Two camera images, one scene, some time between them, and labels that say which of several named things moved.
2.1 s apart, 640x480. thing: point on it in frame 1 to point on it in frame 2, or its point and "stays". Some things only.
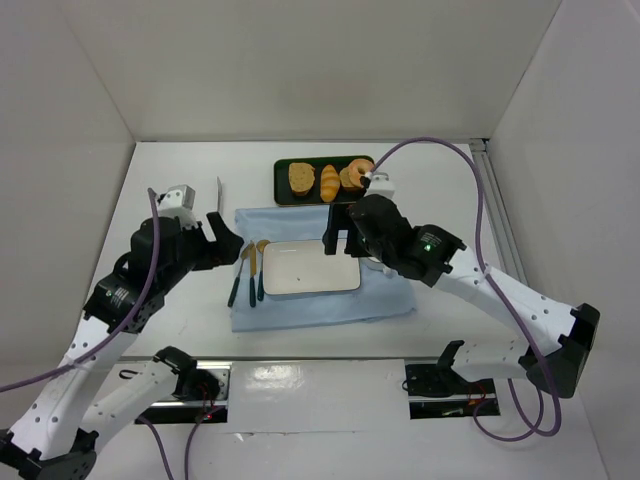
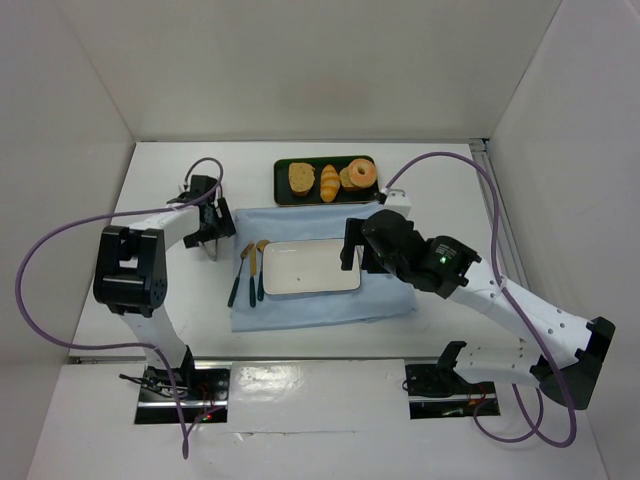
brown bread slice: [301, 177] stays
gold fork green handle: [235, 287] stays
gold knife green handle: [252, 279] stays
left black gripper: [201, 245] to [209, 234]
